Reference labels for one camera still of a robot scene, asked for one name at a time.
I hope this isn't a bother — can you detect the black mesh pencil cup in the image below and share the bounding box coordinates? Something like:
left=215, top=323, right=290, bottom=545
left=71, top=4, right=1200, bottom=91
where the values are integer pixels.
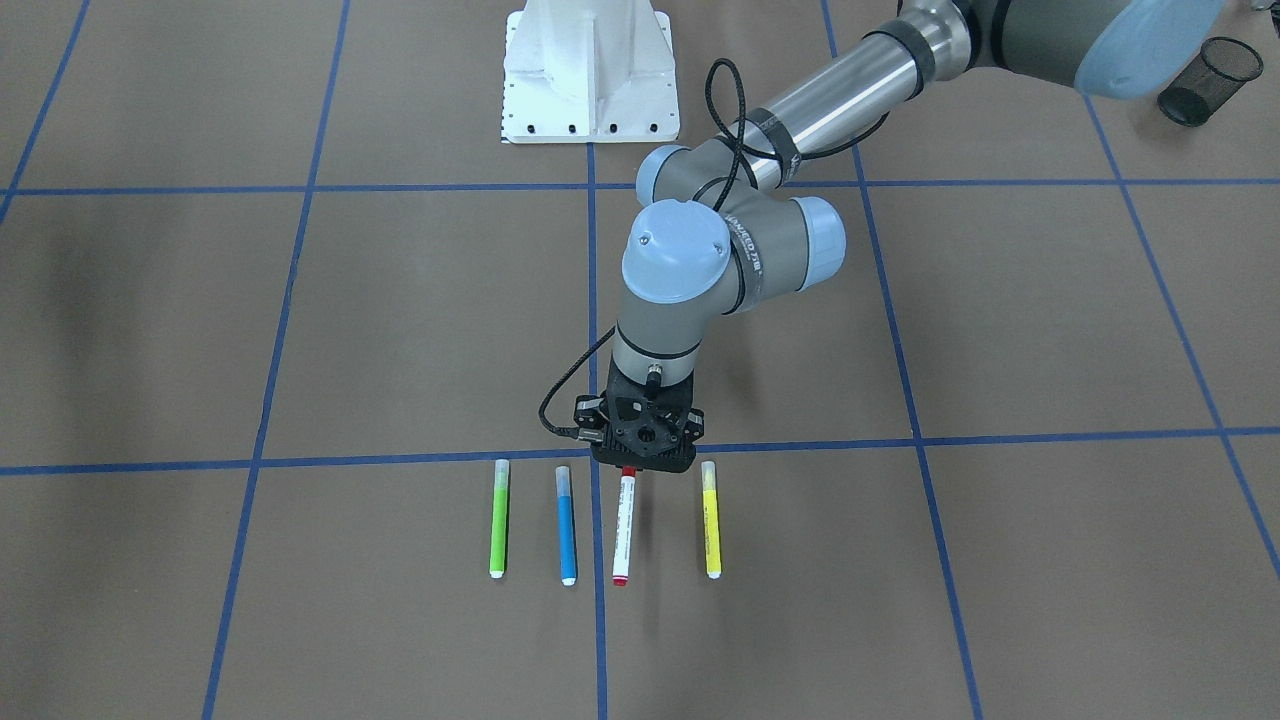
left=1156, top=36, right=1265, bottom=128

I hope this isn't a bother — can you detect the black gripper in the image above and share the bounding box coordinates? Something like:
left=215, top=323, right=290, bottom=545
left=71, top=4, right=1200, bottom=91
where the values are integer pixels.
left=573, top=365, right=705, bottom=473

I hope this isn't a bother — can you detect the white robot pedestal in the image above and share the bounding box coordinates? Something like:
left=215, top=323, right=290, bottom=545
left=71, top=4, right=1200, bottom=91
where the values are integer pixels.
left=500, top=1, right=681, bottom=143

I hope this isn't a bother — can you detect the yellow marker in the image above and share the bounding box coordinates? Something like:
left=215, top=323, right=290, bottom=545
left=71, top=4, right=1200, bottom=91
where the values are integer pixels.
left=700, top=460, right=723, bottom=580

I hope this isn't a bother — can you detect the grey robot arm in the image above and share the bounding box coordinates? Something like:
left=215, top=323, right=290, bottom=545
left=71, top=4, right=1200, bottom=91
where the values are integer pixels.
left=556, top=1, right=1222, bottom=473

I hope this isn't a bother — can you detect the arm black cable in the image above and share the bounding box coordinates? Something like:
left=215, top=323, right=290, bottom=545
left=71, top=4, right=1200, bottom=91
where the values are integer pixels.
left=539, top=58, right=891, bottom=441

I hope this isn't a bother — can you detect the blue marker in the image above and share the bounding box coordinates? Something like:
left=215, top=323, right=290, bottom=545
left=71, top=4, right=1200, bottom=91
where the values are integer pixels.
left=556, top=465, right=579, bottom=587

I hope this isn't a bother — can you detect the green marker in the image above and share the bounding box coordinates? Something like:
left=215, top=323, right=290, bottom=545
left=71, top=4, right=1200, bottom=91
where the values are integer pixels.
left=488, top=459, right=509, bottom=580

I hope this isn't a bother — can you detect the red white marker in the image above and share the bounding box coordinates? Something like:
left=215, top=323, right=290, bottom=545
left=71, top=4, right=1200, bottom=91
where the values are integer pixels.
left=611, top=466, right=637, bottom=587

